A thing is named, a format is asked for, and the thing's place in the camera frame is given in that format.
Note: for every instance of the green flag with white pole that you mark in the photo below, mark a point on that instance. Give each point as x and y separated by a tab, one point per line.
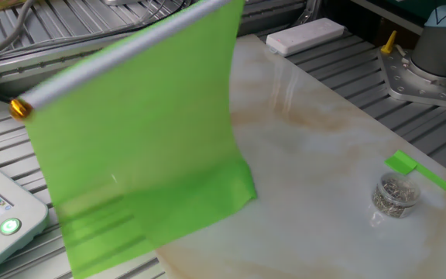
130	135

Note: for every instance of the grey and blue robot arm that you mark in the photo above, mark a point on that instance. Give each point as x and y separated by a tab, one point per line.
440	46

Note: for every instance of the marble pattern table mat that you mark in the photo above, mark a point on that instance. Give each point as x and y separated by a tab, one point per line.
323	135

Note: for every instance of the white power strip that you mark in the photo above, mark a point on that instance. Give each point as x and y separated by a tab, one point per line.
304	36

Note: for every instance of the yellow plastic cone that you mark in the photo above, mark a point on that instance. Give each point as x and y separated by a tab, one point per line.
389	44

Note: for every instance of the white teach pendant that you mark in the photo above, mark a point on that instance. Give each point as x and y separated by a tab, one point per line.
14	201

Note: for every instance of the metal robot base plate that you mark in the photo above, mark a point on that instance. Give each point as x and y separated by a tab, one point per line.
412	85

